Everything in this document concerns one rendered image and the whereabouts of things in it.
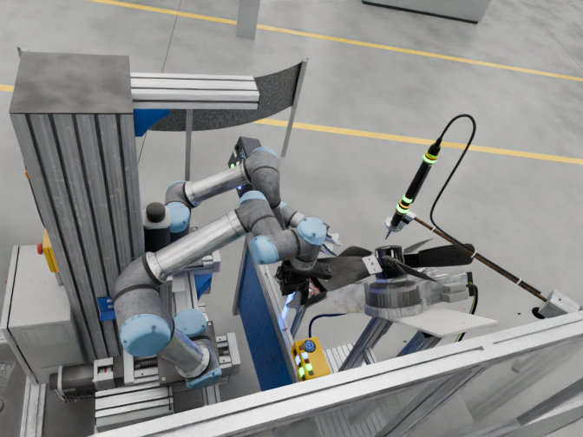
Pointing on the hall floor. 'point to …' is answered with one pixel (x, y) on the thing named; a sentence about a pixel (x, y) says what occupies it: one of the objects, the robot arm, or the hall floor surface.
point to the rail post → (240, 278)
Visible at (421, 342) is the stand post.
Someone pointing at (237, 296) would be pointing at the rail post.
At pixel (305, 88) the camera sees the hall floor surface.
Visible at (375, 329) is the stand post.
